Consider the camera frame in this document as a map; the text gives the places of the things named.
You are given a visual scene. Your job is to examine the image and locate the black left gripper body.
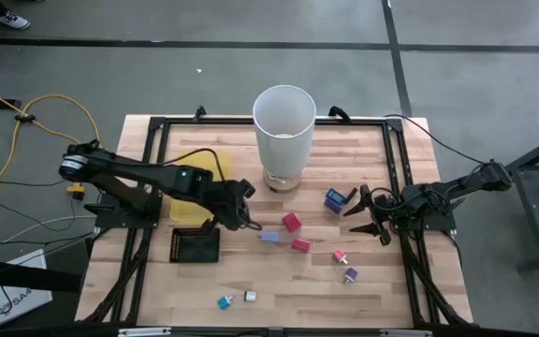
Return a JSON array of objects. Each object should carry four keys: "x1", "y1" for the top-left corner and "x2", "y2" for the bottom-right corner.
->
[{"x1": 211, "y1": 179, "x2": 253, "y2": 232}]

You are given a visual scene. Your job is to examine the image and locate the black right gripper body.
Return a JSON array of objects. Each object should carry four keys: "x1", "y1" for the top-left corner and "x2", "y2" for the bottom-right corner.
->
[{"x1": 360, "y1": 184, "x2": 434, "y2": 247}]

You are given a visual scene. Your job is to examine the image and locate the bright blue USB charger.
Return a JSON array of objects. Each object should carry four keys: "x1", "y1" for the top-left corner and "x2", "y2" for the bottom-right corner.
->
[{"x1": 326, "y1": 187, "x2": 348, "y2": 206}]

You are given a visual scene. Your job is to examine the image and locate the black mesh basket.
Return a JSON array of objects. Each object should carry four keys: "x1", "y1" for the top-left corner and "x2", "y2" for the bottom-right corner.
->
[{"x1": 169, "y1": 227, "x2": 222, "y2": 264}]

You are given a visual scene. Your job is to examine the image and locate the yellow plastic bin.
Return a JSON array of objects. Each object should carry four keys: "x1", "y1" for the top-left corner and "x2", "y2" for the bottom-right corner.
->
[{"x1": 169, "y1": 150, "x2": 232, "y2": 226}]

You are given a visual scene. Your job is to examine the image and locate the white shade table lamp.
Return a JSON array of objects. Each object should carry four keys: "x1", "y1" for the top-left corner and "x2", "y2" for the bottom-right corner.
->
[{"x1": 252, "y1": 84, "x2": 317, "y2": 194}]

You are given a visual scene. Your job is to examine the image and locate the black metal stand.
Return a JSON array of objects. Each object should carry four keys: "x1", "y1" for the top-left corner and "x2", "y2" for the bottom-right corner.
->
[{"x1": 505, "y1": 128, "x2": 539, "y2": 272}]

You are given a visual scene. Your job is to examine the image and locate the black metal beam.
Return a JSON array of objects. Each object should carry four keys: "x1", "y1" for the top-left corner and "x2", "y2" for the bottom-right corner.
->
[{"x1": 0, "y1": 255, "x2": 83, "y2": 294}]

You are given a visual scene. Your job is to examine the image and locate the white printed box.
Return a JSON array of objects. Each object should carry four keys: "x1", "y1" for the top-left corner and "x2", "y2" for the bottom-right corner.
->
[{"x1": 0, "y1": 248, "x2": 53, "y2": 327}]

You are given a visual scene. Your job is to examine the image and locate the person's shoe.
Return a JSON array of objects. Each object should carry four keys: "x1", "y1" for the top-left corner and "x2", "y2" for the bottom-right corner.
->
[{"x1": 0, "y1": 9, "x2": 31, "y2": 31}]

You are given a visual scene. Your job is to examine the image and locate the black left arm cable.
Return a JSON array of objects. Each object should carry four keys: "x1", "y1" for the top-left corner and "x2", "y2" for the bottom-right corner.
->
[{"x1": 164, "y1": 148, "x2": 227, "y2": 183}]

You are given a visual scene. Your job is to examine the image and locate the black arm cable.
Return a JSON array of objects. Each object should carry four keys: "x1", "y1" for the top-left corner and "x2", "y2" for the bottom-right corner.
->
[
  {"x1": 384, "y1": 113, "x2": 490, "y2": 166},
  {"x1": 164, "y1": 148, "x2": 227, "y2": 183}
]

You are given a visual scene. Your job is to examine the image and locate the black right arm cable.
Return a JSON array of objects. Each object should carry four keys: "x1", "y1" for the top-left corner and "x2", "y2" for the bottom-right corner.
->
[{"x1": 384, "y1": 113, "x2": 490, "y2": 166}]

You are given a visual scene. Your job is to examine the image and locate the black aluminium table frame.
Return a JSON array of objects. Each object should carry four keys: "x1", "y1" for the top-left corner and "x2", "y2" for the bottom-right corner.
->
[{"x1": 76, "y1": 115, "x2": 474, "y2": 329}]

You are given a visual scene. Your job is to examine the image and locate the silver frame bracket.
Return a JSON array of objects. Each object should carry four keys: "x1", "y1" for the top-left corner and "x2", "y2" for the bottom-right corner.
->
[
  {"x1": 118, "y1": 327, "x2": 172, "y2": 337},
  {"x1": 380, "y1": 329, "x2": 433, "y2": 337}
]

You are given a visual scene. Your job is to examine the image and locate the white floor cable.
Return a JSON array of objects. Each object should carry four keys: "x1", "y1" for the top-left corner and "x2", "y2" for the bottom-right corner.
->
[{"x1": 0, "y1": 213, "x2": 100, "y2": 258}]

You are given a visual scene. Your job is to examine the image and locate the black floor cable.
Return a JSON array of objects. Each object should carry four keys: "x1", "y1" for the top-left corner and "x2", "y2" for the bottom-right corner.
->
[{"x1": 0, "y1": 175, "x2": 67, "y2": 187}]

